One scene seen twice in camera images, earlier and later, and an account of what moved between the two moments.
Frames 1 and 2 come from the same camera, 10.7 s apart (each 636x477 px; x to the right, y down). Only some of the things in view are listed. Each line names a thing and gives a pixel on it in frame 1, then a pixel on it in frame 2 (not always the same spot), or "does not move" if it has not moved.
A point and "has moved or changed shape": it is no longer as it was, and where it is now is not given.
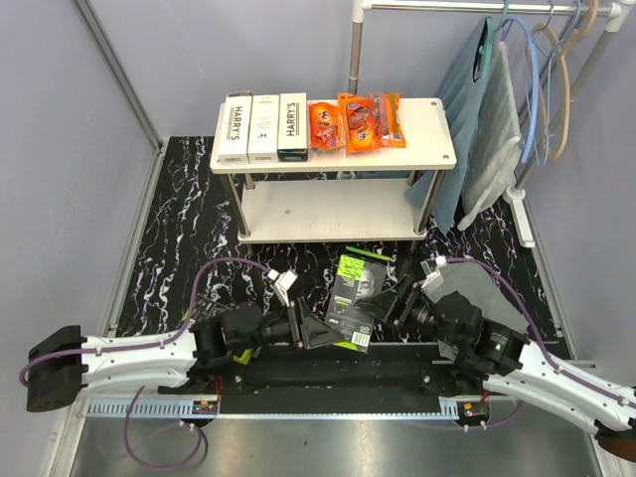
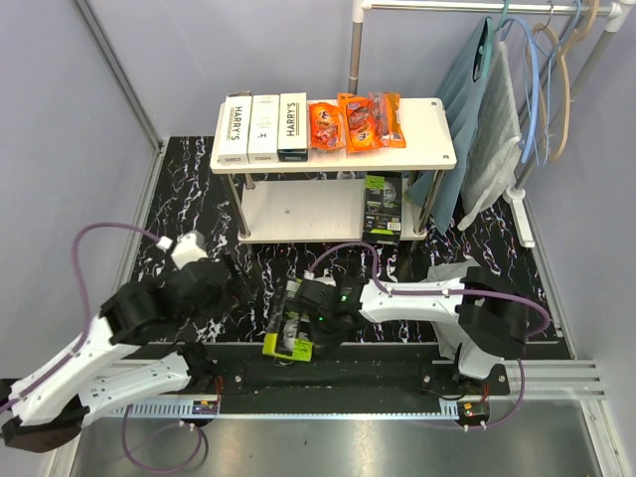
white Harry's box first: x=236 y=128 does not move
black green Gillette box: x=204 y=308 has moved or changed shape
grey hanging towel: x=495 y=150 does not move
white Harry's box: x=292 y=141 does not move
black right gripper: x=408 y=296 to x=322 y=342
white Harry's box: x=263 y=136 does not move
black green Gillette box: x=359 y=273 to x=383 y=209
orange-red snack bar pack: x=388 y=126 does not move
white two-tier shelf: x=375 y=195 does not move
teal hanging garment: x=465 y=90 does not move
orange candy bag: x=324 y=124 does not move
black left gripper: x=313 y=332 to x=229 y=295
